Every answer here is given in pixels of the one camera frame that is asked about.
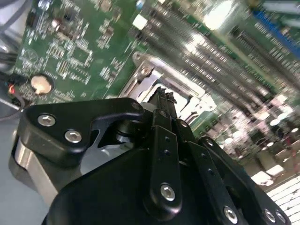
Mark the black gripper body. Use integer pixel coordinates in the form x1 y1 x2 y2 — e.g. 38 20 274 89
42 116 218 225

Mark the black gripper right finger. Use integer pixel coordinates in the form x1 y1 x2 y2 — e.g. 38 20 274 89
165 91 293 225

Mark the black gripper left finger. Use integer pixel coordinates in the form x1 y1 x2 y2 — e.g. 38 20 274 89
8 87 185 222

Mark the metal socket cover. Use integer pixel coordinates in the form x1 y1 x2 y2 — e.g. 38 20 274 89
132 52 218 118

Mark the silver CPU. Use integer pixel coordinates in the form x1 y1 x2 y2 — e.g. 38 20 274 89
139 74 190 111

